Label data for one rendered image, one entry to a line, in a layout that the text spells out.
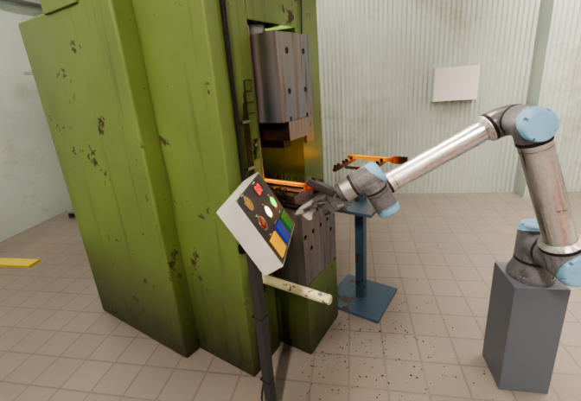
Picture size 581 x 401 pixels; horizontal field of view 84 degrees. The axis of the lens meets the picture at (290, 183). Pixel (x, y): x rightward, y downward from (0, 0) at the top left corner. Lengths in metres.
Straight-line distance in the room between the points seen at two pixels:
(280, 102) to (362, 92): 2.82
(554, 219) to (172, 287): 1.80
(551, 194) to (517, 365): 0.95
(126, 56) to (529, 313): 2.16
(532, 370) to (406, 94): 3.12
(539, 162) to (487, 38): 3.22
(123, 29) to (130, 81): 0.22
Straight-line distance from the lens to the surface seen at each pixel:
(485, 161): 4.72
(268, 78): 1.57
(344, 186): 1.23
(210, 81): 1.43
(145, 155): 1.73
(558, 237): 1.60
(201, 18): 1.45
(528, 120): 1.36
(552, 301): 1.92
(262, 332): 1.52
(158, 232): 1.85
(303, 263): 1.79
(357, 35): 4.31
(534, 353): 2.08
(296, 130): 1.64
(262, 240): 1.09
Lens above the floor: 1.56
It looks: 18 degrees down
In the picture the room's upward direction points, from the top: 4 degrees counter-clockwise
